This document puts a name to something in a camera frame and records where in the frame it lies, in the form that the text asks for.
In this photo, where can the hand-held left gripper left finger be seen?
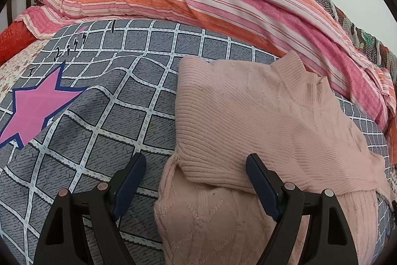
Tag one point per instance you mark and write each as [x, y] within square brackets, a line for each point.
[130, 181]

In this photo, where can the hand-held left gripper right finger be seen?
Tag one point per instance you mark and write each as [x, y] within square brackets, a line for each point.
[263, 182]

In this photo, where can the pink knitted sweater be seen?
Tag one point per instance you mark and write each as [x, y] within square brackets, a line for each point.
[248, 116]

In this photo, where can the grey checked star blanket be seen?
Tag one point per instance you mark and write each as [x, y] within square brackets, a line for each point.
[124, 72]

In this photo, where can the floral bed sheet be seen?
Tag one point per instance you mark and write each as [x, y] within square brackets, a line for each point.
[18, 66]

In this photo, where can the colourful patchwork blanket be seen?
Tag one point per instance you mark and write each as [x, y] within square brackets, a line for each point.
[341, 13]

